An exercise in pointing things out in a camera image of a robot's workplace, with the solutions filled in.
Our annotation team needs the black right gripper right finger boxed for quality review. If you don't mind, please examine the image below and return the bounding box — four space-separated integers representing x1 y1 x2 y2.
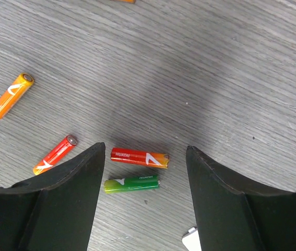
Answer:
186 146 296 250

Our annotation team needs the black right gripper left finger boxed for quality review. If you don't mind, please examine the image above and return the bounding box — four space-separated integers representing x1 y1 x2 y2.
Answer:
0 142 105 250

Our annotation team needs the white battery cover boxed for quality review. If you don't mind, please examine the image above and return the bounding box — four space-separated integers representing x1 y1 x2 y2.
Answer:
182 227 202 251

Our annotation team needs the green battery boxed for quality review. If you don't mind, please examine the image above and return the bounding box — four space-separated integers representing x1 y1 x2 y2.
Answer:
103 175 160 194

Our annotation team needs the red orange battery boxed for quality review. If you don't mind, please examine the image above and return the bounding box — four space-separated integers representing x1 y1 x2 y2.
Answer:
33 135 78 175

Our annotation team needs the orange battery upper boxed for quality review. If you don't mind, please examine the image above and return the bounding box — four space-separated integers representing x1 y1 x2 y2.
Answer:
0 73 34 119

